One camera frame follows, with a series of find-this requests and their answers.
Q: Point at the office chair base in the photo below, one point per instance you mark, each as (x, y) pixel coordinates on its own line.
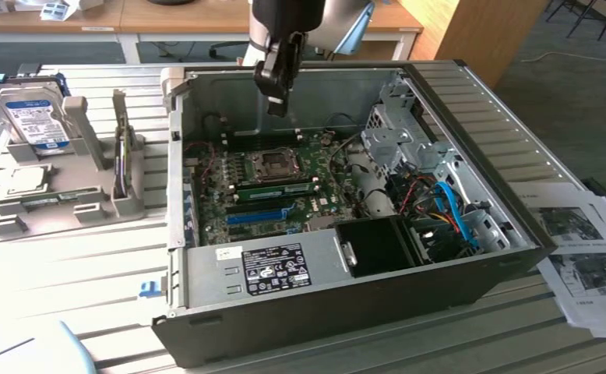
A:
(224, 46)

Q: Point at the wooden cabinet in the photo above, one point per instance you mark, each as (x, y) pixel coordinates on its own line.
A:
(463, 35)

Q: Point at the wooden desk with white frame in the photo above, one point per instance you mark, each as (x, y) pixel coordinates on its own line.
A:
(178, 19)

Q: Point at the upright silver hard drive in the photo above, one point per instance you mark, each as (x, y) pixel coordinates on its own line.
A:
(122, 163)

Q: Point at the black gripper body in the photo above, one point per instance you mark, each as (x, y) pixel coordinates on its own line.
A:
(282, 15)

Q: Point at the black RAM slot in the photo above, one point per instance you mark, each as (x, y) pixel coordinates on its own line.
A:
(260, 140)

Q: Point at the printed paper sheet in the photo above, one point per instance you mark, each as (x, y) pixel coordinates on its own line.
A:
(567, 222)
(583, 304)

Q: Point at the black chair legs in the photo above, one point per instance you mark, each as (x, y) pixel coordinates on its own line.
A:
(587, 19)

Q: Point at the blue expansion slot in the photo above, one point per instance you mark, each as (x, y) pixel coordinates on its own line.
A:
(255, 218)

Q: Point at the blue plastic clip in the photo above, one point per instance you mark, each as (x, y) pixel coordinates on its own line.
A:
(148, 290)

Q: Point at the black open PC case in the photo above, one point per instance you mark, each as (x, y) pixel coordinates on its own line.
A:
(334, 319)

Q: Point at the green motherboard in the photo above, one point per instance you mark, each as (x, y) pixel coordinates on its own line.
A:
(219, 195)

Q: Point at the silver CPU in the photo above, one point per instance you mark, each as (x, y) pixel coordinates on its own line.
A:
(29, 181)

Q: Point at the grey power supply unit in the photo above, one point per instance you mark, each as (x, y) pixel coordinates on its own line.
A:
(208, 272)

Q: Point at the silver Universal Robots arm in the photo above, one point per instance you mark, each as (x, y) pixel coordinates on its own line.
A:
(340, 21)

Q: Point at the metal disk bay cage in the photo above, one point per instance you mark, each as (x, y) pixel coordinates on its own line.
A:
(386, 140)

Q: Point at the green RAM stick with label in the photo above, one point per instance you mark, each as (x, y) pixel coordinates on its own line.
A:
(274, 192)

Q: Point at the hard disk with blue label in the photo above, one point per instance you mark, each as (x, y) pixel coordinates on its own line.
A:
(32, 121)

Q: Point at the black fan shroud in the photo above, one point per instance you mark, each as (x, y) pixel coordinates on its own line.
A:
(372, 245)

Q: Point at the black expansion slot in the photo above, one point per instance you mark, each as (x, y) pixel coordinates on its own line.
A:
(252, 208)

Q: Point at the CPU socket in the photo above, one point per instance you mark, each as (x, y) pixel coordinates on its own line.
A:
(275, 165)

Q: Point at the grey parts rack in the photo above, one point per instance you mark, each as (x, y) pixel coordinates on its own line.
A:
(74, 183)

